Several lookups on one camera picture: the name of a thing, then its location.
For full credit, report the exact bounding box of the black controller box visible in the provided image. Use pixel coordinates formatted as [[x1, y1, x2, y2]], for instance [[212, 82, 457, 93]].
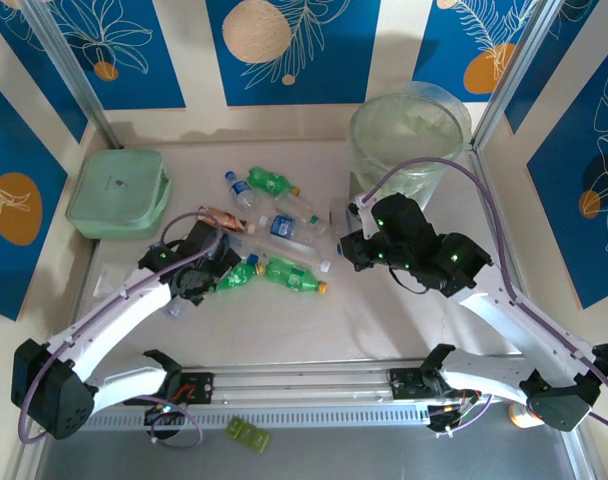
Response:
[[427, 403, 468, 435], [143, 403, 188, 427]]

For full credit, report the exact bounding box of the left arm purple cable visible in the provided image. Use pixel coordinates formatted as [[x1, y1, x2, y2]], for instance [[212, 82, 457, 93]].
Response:
[[18, 212, 225, 446]]

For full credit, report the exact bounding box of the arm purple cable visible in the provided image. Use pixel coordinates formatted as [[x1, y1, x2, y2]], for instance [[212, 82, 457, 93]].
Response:
[[361, 157, 608, 436], [18, 212, 225, 446]]

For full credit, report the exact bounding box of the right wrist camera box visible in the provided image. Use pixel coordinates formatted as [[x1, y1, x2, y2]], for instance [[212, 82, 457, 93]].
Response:
[[347, 197, 375, 239]]

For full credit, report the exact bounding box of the green lidded container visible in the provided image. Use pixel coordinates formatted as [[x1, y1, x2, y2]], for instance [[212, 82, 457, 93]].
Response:
[[65, 148, 174, 240]]

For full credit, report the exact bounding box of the clear bottle blue cap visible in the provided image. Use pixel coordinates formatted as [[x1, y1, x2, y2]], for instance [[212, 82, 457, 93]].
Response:
[[228, 237, 261, 266]]

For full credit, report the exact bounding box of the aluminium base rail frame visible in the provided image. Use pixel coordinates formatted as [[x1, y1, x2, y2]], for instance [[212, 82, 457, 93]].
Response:
[[26, 357, 578, 416]]

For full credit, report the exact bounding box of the clear plastic packet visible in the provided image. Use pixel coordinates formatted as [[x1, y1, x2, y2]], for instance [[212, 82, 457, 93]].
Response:
[[94, 266, 126, 297]]

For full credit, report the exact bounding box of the clear container red blue label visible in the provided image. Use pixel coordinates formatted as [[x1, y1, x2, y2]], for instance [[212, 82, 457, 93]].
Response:
[[327, 197, 356, 239]]

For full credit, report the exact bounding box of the right black mount plate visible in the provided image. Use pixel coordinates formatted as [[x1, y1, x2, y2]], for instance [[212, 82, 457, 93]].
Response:
[[389, 367, 483, 401]]

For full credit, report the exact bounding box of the orange-brown label bottle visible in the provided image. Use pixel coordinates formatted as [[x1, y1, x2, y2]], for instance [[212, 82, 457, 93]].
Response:
[[197, 205, 258, 236]]

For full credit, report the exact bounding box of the green plastic pieces strip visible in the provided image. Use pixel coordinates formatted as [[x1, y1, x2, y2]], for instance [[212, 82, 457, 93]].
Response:
[[225, 418, 271, 446]]

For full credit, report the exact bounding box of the orange capped jar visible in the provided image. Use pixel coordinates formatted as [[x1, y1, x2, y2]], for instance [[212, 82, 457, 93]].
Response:
[[507, 403, 535, 430]]

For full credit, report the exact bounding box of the clear bottle green cap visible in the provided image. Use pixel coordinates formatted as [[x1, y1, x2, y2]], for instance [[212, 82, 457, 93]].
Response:
[[275, 192, 321, 225]]

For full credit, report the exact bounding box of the right black controller box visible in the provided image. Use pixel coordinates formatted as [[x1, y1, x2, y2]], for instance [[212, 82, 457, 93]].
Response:
[[427, 403, 468, 435]]

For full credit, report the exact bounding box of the grey slotted cable duct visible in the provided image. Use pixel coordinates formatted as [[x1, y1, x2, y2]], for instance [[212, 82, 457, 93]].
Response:
[[83, 404, 433, 432]]

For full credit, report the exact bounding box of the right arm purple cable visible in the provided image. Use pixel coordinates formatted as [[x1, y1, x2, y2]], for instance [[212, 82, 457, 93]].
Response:
[[361, 157, 608, 436]]

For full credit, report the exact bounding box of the black mount plate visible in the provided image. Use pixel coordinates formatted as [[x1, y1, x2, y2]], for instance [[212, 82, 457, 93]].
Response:
[[389, 367, 483, 401], [148, 372, 216, 406]]

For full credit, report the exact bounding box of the long clear bottle white cap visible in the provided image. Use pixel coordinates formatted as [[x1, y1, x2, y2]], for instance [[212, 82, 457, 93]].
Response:
[[256, 234, 334, 274]]

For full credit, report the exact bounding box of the green soda bottle yellow cap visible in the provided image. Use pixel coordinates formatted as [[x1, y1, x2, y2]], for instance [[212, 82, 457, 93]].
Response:
[[247, 166, 302, 197], [212, 263, 267, 295], [265, 257, 330, 295]]

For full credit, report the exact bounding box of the left black controller box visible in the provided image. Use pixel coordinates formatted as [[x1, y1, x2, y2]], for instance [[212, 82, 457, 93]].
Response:
[[143, 403, 188, 427]]

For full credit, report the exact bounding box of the large blue-label water bottle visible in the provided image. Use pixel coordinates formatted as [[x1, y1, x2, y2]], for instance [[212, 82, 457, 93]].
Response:
[[257, 213, 330, 247]]

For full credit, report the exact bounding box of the left black mount plate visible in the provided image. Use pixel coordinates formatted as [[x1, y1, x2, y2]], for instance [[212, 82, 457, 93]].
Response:
[[148, 372, 216, 406]]

